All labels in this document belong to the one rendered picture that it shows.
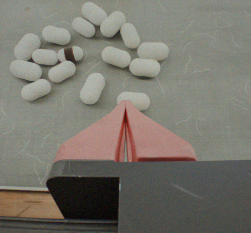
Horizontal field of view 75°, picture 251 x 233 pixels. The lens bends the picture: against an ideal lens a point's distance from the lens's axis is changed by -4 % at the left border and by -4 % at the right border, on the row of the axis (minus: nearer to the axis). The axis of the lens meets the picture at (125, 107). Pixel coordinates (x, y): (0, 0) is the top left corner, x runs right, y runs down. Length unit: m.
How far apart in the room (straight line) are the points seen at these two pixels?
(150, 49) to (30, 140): 0.17
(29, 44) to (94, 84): 0.10
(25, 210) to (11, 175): 0.04
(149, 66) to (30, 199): 0.19
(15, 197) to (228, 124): 0.25
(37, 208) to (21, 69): 0.15
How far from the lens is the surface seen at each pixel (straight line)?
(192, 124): 0.21
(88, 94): 0.19
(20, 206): 0.22
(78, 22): 0.24
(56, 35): 0.24
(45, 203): 0.21
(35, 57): 0.23
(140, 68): 0.20
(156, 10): 0.28
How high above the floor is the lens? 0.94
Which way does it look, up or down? 76 degrees down
